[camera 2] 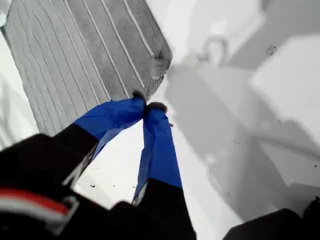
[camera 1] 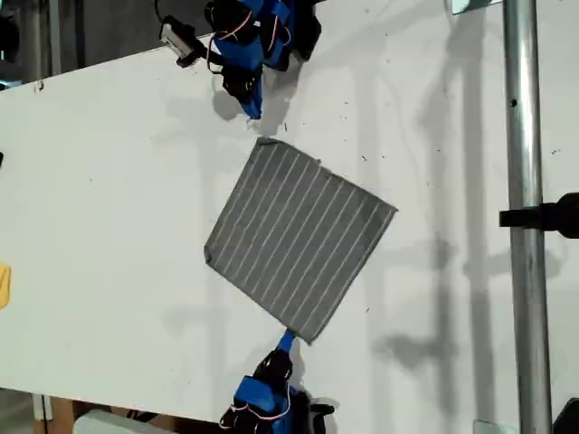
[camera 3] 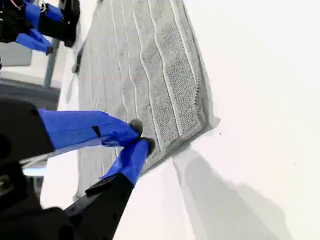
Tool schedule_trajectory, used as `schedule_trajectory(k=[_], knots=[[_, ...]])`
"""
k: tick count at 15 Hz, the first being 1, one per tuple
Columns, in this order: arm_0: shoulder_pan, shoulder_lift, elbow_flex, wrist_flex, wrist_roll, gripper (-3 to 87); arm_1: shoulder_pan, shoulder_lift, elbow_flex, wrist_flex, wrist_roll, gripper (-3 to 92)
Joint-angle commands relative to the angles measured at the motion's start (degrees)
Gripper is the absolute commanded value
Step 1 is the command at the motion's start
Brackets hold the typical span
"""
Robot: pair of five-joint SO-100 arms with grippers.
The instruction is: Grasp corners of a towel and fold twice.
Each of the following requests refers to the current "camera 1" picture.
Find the black clamp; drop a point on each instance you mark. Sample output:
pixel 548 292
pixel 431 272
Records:
pixel 543 216

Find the wooden table leg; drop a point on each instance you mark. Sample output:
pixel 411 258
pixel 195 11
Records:
pixel 62 416

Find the grey white-striped towel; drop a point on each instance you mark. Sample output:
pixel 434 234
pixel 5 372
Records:
pixel 298 239

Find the yellow object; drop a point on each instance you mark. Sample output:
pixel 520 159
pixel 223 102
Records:
pixel 3 287

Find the steel post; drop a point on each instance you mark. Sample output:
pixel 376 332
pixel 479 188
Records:
pixel 524 226

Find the black rounded object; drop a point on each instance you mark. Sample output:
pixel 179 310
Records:
pixel 567 418

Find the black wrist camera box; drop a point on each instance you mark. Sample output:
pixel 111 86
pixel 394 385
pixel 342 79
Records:
pixel 174 34
pixel 322 413

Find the black camera stalk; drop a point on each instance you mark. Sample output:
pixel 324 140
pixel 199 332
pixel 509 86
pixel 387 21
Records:
pixel 192 52

